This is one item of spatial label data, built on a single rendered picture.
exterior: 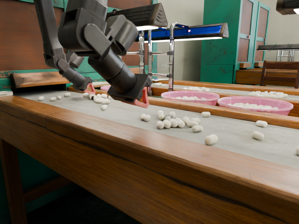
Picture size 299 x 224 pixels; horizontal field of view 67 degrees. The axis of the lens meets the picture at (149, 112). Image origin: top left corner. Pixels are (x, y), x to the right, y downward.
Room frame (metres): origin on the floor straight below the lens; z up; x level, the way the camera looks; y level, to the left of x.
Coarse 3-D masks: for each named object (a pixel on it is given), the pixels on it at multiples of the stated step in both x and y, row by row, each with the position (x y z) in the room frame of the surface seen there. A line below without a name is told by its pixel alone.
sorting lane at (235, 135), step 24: (24, 96) 1.17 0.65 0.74; (48, 96) 1.17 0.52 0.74; (72, 96) 1.17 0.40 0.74; (120, 120) 0.71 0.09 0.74; (144, 120) 0.71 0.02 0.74; (216, 120) 0.71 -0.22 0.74; (240, 120) 0.71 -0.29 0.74; (216, 144) 0.50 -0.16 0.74; (240, 144) 0.50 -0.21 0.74; (264, 144) 0.50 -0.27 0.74; (288, 144) 0.50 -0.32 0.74
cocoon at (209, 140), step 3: (210, 135) 0.51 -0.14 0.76; (213, 135) 0.50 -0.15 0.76; (207, 138) 0.49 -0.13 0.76; (210, 138) 0.49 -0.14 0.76; (213, 138) 0.49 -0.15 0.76; (216, 138) 0.50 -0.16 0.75; (207, 141) 0.49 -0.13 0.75; (210, 141) 0.49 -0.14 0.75; (213, 141) 0.49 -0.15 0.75; (216, 141) 0.50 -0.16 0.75; (210, 144) 0.49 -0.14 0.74
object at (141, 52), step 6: (114, 12) 0.93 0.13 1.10; (144, 30) 1.06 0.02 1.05; (144, 36) 1.06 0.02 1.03; (144, 42) 1.06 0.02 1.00; (144, 48) 1.06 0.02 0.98; (126, 54) 1.13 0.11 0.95; (132, 54) 1.11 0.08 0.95; (138, 54) 1.08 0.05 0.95; (144, 54) 1.06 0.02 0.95; (144, 60) 1.06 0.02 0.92; (144, 66) 1.06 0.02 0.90; (144, 72) 1.06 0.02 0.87
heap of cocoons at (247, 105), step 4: (228, 104) 0.94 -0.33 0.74; (236, 104) 0.95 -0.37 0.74; (240, 104) 0.96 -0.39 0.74; (244, 104) 0.94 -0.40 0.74; (248, 104) 0.95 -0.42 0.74; (252, 104) 0.94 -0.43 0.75; (256, 104) 0.95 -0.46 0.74; (256, 108) 0.87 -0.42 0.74; (260, 108) 0.90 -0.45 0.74; (264, 108) 0.87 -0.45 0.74; (268, 108) 0.87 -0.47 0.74; (272, 108) 0.87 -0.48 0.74; (276, 108) 0.86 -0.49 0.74
